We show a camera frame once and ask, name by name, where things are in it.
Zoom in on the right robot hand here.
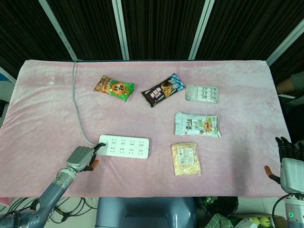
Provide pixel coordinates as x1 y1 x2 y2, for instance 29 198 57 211
264 136 304 192

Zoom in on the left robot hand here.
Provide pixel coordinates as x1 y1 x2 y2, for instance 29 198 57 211
66 142 106 172

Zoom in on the white power strip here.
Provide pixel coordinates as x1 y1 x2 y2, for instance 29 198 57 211
97 134 152 160

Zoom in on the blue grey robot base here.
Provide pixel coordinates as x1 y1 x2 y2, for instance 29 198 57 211
95 197 198 228

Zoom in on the pink table cloth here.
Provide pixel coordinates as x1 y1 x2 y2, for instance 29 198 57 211
0 59 294 198

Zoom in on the green orange snack bag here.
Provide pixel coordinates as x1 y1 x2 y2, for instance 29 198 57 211
93 75 135 102

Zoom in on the green checkered bag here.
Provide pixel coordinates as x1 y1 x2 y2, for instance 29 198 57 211
210 213 240 228

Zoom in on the white nut snack bag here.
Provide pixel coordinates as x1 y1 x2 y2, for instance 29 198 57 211
175 112 221 138

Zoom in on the clear yellow noodle packet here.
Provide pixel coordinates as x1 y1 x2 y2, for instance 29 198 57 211
171 142 202 177

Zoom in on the brown chocolate snack bag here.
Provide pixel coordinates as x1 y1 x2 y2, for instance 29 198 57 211
141 73 186 108

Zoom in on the silver pill blister pack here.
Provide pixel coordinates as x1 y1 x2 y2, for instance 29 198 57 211
185 84 220 104

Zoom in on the grey power cable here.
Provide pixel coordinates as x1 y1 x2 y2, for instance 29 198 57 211
71 60 98 145

